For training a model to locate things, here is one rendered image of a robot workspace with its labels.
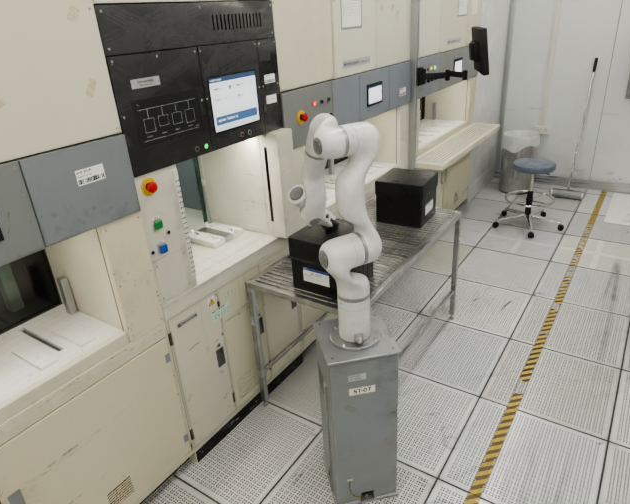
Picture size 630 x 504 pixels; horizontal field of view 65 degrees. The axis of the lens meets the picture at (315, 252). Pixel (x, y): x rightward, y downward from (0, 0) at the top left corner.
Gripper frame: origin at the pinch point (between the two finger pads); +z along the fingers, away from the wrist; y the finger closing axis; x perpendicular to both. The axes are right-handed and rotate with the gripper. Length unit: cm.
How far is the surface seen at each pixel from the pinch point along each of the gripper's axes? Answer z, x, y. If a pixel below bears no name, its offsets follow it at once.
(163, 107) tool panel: -74, -7, 38
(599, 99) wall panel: 305, -291, -51
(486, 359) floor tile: 128, 18, -53
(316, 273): 2.8, 21.4, -0.4
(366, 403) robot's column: 6, 64, -40
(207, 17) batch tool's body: -74, -48, 39
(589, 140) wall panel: 334, -261, -48
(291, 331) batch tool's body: 64, 45, 39
